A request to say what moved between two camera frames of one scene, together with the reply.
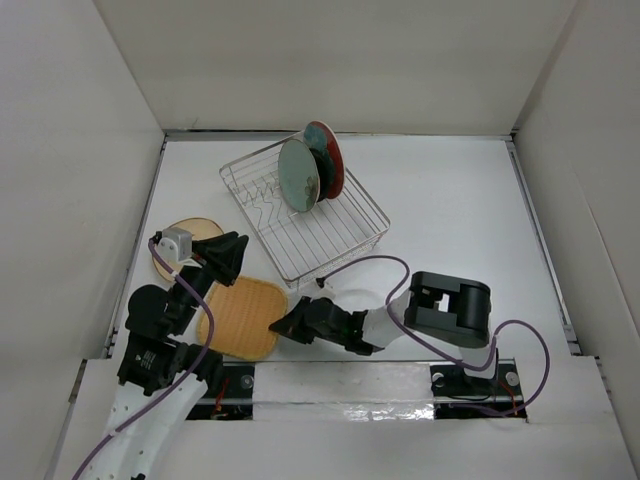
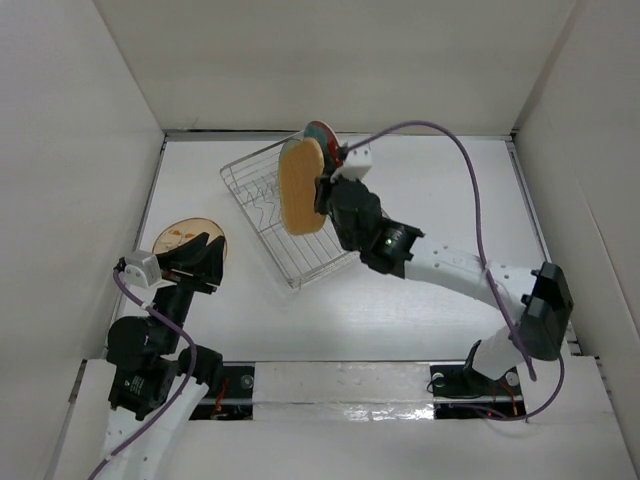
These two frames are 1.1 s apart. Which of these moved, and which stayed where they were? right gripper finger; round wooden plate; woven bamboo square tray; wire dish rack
Moved: woven bamboo square tray; right gripper finger
Stayed: wire dish rack; round wooden plate
